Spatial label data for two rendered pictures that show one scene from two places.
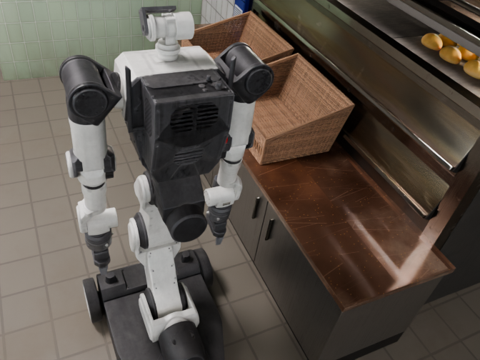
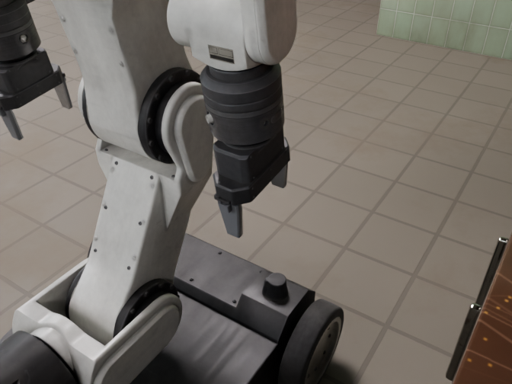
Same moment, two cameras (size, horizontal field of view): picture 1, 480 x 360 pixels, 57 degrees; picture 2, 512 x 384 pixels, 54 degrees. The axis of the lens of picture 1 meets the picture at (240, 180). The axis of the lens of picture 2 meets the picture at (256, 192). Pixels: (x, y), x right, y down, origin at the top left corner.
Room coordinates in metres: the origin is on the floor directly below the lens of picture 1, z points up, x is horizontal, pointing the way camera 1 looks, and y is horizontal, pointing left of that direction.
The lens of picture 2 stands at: (0.99, -0.42, 0.95)
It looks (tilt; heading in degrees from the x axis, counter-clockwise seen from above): 35 degrees down; 64
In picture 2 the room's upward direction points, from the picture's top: straight up
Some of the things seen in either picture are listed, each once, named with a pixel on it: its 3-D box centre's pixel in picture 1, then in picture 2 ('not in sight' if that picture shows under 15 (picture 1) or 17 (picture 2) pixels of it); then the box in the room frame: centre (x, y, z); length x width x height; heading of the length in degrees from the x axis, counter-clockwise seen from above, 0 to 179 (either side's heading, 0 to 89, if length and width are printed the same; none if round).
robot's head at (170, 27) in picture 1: (170, 31); not in sight; (1.06, 0.23, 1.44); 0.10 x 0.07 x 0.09; 121
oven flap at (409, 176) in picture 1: (323, 90); not in sight; (2.17, -0.36, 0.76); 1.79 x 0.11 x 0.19; 30
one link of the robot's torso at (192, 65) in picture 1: (173, 112); not in sight; (1.01, 0.21, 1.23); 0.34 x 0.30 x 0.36; 121
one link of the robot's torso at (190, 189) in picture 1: (174, 191); not in sight; (0.99, 0.19, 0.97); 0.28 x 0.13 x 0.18; 31
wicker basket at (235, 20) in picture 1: (233, 52); not in sight; (2.53, 0.16, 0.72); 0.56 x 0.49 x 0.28; 32
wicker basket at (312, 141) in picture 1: (281, 104); not in sight; (2.02, -0.15, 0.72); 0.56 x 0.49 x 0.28; 31
